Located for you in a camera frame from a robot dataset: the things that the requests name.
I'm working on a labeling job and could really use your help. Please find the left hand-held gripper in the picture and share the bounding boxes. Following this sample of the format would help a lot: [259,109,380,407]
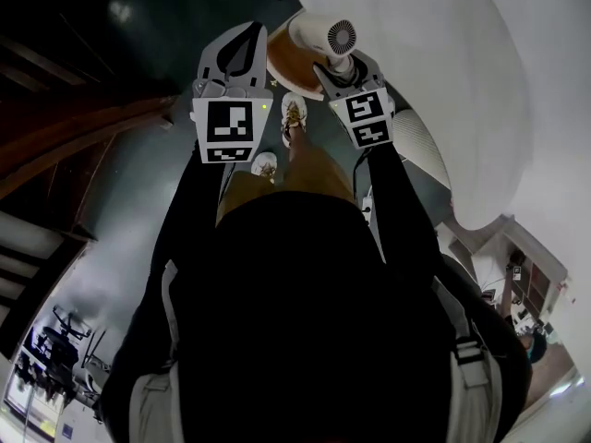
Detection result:
[189,20,274,165]

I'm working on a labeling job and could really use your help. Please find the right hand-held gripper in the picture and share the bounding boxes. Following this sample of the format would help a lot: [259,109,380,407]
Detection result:
[312,51,396,150]

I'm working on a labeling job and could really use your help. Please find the white tray with brown interior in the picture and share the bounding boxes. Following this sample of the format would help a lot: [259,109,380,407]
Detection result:
[265,16,327,102]

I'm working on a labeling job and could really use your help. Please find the white hair dryer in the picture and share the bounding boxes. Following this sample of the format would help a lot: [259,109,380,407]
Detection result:
[287,11,359,82]

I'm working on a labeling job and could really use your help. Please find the person's left forearm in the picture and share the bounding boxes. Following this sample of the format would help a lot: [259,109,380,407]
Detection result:
[151,148,228,271]

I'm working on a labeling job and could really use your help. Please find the person's right forearm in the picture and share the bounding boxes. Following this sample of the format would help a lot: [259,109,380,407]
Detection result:
[367,139,440,267]

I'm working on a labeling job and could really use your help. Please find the person's right white shoe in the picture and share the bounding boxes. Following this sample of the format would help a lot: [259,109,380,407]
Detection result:
[280,91,308,150]

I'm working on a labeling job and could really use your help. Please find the person's white shoe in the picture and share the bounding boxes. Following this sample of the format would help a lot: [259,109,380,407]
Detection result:
[250,151,279,185]
[280,91,308,150]

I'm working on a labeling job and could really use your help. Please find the person's tan trousers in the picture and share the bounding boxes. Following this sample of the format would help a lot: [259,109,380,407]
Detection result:
[215,125,359,228]

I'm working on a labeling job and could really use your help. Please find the person's left white shoe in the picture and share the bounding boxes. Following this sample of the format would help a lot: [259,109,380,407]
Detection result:
[250,151,279,185]

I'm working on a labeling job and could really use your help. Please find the person's black jacket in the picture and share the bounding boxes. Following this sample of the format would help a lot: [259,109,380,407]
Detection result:
[99,190,532,443]

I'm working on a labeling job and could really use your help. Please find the beige shelf unit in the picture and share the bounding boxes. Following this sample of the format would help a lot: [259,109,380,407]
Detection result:
[450,213,571,325]

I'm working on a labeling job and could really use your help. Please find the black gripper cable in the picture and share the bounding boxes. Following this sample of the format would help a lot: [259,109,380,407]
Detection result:
[351,148,373,202]

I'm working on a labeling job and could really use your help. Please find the grey backpack strap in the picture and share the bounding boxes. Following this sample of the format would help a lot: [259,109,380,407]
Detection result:
[127,259,182,443]
[432,256,503,443]

